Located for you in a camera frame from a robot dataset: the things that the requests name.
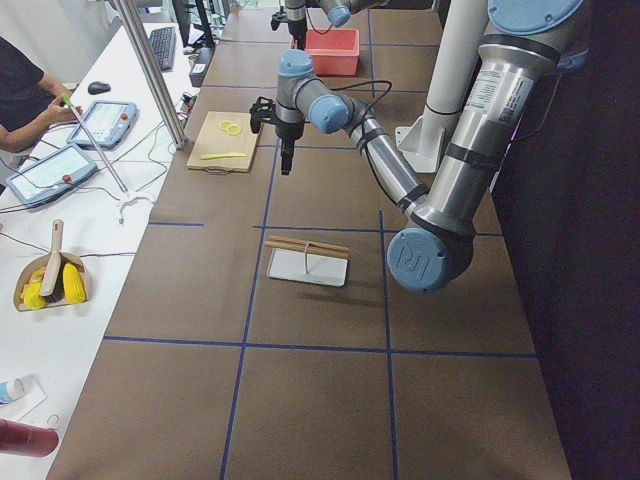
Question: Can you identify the yellow corn cob right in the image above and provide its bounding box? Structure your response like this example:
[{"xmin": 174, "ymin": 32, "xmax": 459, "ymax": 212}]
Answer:
[{"xmin": 62, "ymin": 262, "xmax": 87, "ymax": 304}]

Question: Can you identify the yellow corn cob left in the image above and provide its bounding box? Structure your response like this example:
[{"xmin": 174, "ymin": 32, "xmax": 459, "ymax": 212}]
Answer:
[{"xmin": 21, "ymin": 266, "xmax": 47, "ymax": 310}]

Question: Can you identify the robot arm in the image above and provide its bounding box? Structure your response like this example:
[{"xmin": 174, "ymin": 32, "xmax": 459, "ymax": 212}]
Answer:
[
  {"xmin": 251, "ymin": 1, "xmax": 591, "ymax": 292},
  {"xmin": 270, "ymin": 0, "xmax": 388, "ymax": 50}
]

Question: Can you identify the white side table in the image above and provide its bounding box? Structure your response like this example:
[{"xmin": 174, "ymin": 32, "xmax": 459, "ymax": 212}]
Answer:
[{"xmin": 0, "ymin": 22, "xmax": 211, "ymax": 480}]

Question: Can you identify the aluminium frame post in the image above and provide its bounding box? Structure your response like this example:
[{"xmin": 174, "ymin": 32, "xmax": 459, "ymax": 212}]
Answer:
[{"xmin": 113, "ymin": 0, "xmax": 187, "ymax": 150}]

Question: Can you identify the yellow plastic knife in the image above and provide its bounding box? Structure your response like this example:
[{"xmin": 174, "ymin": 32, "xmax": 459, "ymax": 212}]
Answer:
[{"xmin": 200, "ymin": 152, "xmax": 247, "ymax": 160}]

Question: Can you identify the bamboo cutting board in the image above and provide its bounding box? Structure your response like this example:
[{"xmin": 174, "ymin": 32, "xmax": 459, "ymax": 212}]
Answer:
[{"xmin": 186, "ymin": 111, "xmax": 260, "ymax": 173}]

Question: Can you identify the wooden rack rod inner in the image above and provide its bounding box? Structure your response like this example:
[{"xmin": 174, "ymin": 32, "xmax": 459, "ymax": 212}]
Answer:
[{"xmin": 264, "ymin": 241, "xmax": 350, "ymax": 260}]

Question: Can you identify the teach pendant near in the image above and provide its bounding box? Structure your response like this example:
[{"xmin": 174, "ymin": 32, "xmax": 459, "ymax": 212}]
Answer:
[{"xmin": 6, "ymin": 145, "xmax": 98, "ymax": 207}]

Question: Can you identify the yellow corn cob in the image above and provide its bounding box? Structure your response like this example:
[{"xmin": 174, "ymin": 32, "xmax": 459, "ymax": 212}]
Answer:
[
  {"xmin": 62, "ymin": 262, "xmax": 87, "ymax": 304},
  {"xmin": 21, "ymin": 266, "xmax": 47, "ymax": 310}
]

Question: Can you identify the black keyboard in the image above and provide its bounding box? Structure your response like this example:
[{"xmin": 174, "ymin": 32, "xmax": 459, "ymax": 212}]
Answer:
[{"xmin": 149, "ymin": 26, "xmax": 176, "ymax": 72}]

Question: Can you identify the teach pendant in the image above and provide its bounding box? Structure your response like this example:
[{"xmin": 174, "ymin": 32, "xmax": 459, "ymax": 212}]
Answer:
[
  {"xmin": 6, "ymin": 145, "xmax": 98, "ymax": 207},
  {"xmin": 82, "ymin": 100, "xmax": 138, "ymax": 150}
]

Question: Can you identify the blue white cup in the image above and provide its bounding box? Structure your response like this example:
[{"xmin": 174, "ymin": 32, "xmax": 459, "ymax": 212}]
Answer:
[{"xmin": 0, "ymin": 378, "xmax": 26, "ymax": 405}]

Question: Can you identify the wooden dustpan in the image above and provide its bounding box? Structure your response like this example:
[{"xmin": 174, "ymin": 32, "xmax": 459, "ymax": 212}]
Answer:
[{"xmin": 13, "ymin": 252, "xmax": 91, "ymax": 311}]

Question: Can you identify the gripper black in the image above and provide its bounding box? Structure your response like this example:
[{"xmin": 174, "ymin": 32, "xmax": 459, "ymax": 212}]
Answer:
[
  {"xmin": 275, "ymin": 120, "xmax": 303, "ymax": 175},
  {"xmin": 288, "ymin": 7, "xmax": 306, "ymax": 49}
]

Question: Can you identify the wooden rack rod outer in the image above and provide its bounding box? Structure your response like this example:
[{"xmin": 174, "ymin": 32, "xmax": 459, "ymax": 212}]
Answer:
[{"xmin": 267, "ymin": 235, "xmax": 350, "ymax": 253}]

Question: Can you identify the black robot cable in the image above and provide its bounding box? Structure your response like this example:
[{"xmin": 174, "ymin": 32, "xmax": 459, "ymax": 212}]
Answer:
[{"xmin": 329, "ymin": 79, "xmax": 394, "ymax": 109}]

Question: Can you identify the white rack tray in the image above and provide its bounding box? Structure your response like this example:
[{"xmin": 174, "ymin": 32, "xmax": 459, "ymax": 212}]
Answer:
[{"xmin": 267, "ymin": 249, "xmax": 348, "ymax": 287}]

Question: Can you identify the red bottle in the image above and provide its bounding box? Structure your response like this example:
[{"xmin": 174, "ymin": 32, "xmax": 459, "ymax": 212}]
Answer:
[{"xmin": 0, "ymin": 419, "xmax": 59, "ymax": 458}]

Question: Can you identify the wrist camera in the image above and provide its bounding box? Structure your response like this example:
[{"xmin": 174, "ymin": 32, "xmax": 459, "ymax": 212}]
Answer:
[
  {"xmin": 249, "ymin": 96, "xmax": 275, "ymax": 134},
  {"xmin": 270, "ymin": 6, "xmax": 289, "ymax": 31}
]

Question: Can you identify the wooden hand brush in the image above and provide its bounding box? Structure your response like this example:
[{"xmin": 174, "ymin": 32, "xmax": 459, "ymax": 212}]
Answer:
[{"xmin": 40, "ymin": 219, "xmax": 64, "ymax": 303}]

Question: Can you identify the white paper sheet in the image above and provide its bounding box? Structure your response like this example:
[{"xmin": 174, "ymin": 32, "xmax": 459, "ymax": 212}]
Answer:
[{"xmin": 1, "ymin": 375, "xmax": 47, "ymax": 421}]

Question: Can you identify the pink plastic bin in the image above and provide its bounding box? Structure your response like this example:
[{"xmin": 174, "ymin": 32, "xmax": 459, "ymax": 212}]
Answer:
[{"xmin": 305, "ymin": 29, "xmax": 360, "ymax": 76}]

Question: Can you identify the wooden rack rod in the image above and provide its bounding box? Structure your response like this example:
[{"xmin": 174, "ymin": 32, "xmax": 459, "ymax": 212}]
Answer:
[
  {"xmin": 264, "ymin": 241, "xmax": 350, "ymax": 260},
  {"xmin": 267, "ymin": 235, "xmax": 350, "ymax": 253}
]

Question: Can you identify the person in black shirt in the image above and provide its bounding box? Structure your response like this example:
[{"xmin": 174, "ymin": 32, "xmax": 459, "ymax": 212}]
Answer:
[{"xmin": 1, "ymin": 38, "xmax": 76, "ymax": 153}]

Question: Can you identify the teach pendant far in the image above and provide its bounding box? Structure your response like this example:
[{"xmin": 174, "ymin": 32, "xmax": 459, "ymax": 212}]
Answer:
[{"xmin": 82, "ymin": 100, "xmax": 138, "ymax": 150}]

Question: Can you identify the black computer mouse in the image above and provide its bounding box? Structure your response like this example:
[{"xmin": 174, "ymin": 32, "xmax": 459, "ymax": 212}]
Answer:
[{"xmin": 87, "ymin": 81, "xmax": 111, "ymax": 95}]

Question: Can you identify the metal grabber stick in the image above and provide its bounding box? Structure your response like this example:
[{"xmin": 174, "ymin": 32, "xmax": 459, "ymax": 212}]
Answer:
[{"xmin": 62, "ymin": 94, "xmax": 155, "ymax": 225}]

